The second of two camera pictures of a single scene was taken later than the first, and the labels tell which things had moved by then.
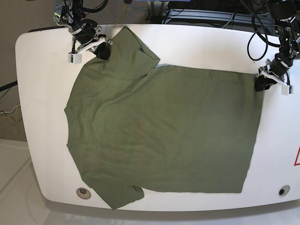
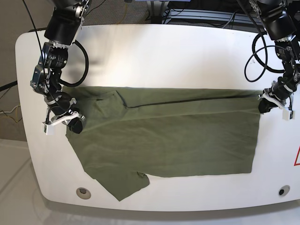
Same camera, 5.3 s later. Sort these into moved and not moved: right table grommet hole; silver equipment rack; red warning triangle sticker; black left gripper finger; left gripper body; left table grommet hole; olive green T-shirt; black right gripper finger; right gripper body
Moved: black left gripper finger; black right gripper finger; right gripper body; left gripper body; olive green T-shirt
Not moved: silver equipment rack; right table grommet hole; red warning triangle sticker; left table grommet hole
